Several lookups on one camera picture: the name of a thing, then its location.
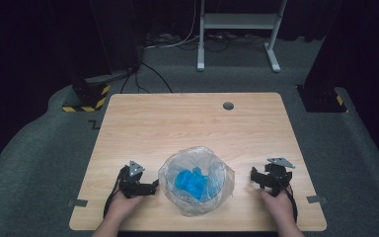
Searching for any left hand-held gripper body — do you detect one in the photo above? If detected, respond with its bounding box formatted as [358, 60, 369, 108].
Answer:
[117, 159, 146, 199]

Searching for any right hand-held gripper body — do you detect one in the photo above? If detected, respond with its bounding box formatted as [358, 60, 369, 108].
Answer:
[264, 157, 296, 198]

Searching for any clear plastic trash bag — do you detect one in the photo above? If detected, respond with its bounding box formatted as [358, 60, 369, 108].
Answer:
[157, 145, 236, 218]

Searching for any person's left hand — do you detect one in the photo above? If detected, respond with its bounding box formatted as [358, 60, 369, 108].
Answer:
[106, 190, 146, 225]

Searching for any person's right hand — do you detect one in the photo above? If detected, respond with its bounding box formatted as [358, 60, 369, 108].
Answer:
[259, 190, 297, 228]

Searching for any blue crumpled plastic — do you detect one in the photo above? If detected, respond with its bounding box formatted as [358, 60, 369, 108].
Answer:
[174, 166, 210, 201]

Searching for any grey tape piece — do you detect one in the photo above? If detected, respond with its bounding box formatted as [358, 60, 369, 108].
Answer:
[67, 198, 89, 208]
[306, 195, 330, 204]

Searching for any black stand base hazard tape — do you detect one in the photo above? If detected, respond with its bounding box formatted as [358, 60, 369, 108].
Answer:
[296, 84, 348, 114]
[61, 77, 112, 114]

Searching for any white metal stand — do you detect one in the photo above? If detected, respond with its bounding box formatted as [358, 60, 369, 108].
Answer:
[195, 0, 289, 74]

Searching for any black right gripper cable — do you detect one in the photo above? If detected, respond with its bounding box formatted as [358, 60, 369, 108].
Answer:
[275, 177, 299, 222]

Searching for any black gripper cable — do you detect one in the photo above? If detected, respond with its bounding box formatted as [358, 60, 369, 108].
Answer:
[275, 177, 299, 222]
[103, 169, 124, 219]

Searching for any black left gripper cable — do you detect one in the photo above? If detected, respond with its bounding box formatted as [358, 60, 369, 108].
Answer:
[103, 169, 124, 219]

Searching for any black floor cable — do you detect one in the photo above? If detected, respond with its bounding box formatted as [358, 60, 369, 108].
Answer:
[119, 61, 174, 95]

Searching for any white floor cable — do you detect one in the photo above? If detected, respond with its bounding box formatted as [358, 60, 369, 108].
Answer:
[143, 0, 201, 51]

